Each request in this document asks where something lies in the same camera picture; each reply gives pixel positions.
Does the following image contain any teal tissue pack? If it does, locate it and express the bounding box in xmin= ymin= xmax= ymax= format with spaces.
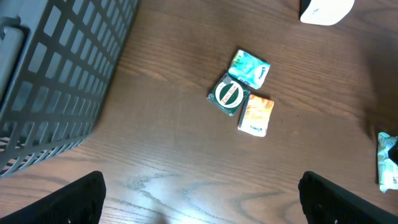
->
xmin=228 ymin=50 xmax=271 ymax=90

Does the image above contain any white barcode scanner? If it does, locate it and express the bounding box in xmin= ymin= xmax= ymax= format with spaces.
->
xmin=300 ymin=0 xmax=354 ymax=26

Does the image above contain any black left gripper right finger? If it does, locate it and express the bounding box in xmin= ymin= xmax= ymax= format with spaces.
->
xmin=298 ymin=171 xmax=397 ymax=224

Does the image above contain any orange small box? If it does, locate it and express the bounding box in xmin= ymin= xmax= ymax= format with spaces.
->
xmin=238 ymin=94 xmax=274 ymax=138

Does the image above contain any grey plastic mesh basket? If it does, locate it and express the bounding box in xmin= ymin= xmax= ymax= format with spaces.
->
xmin=1 ymin=0 xmax=139 ymax=178

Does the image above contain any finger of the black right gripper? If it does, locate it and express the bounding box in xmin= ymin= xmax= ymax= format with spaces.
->
xmin=388 ymin=145 xmax=398 ymax=165

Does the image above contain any teal small packet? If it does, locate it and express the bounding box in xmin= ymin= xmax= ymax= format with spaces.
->
xmin=377 ymin=132 xmax=397 ymax=193

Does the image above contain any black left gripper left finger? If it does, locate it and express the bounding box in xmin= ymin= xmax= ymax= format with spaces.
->
xmin=1 ymin=171 xmax=106 ymax=224

